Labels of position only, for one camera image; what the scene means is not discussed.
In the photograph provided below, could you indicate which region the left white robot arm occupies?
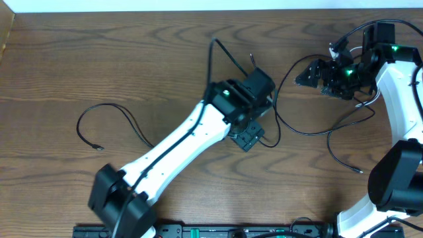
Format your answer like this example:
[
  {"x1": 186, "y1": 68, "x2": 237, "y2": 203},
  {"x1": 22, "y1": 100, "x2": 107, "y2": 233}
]
[{"x1": 88, "y1": 68, "x2": 276, "y2": 237}]

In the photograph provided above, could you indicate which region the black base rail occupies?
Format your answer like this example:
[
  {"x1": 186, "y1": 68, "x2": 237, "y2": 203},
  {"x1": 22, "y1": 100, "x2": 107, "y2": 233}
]
[{"x1": 72, "y1": 223, "x2": 406, "y2": 238}]

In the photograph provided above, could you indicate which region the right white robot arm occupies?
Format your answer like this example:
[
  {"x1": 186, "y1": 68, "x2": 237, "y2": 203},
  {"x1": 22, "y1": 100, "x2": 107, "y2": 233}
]
[{"x1": 295, "y1": 19, "x2": 422, "y2": 237}]

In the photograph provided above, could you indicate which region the black usb cable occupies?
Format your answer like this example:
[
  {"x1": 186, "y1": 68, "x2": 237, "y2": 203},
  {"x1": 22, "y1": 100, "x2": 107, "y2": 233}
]
[{"x1": 76, "y1": 102, "x2": 155, "y2": 151}]

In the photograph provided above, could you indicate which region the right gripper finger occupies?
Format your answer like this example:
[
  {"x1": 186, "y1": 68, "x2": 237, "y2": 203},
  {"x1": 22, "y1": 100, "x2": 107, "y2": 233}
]
[
  {"x1": 307, "y1": 59, "x2": 329, "y2": 71},
  {"x1": 295, "y1": 66, "x2": 322, "y2": 88}
]

